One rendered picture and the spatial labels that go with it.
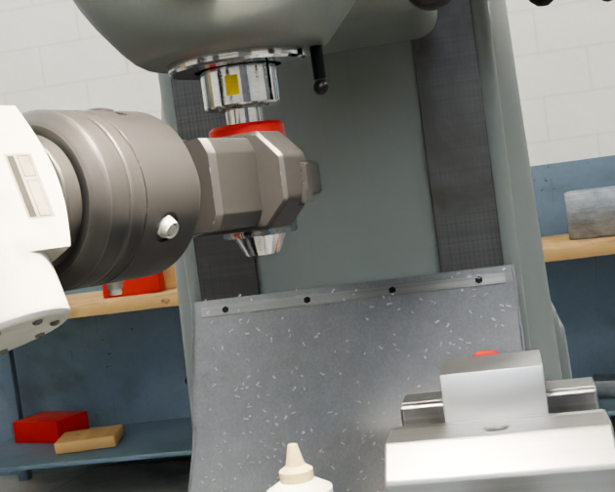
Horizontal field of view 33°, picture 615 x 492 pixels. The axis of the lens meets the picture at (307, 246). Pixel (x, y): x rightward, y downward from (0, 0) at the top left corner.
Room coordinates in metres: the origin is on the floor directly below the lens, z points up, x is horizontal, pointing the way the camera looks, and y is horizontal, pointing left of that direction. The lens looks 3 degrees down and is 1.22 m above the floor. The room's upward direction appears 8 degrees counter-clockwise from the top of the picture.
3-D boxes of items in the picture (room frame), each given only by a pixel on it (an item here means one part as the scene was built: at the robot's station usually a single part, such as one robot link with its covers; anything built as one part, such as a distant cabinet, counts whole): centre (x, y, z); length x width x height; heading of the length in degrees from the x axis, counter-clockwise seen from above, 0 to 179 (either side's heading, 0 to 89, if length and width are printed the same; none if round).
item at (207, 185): (0.57, 0.08, 1.23); 0.13 x 0.12 x 0.10; 58
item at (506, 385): (0.62, -0.10, 1.08); 0.06 x 0.05 x 0.06; 79
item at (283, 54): (0.64, 0.03, 1.31); 0.09 x 0.09 x 0.01
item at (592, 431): (0.57, -0.09, 1.06); 0.12 x 0.06 x 0.04; 79
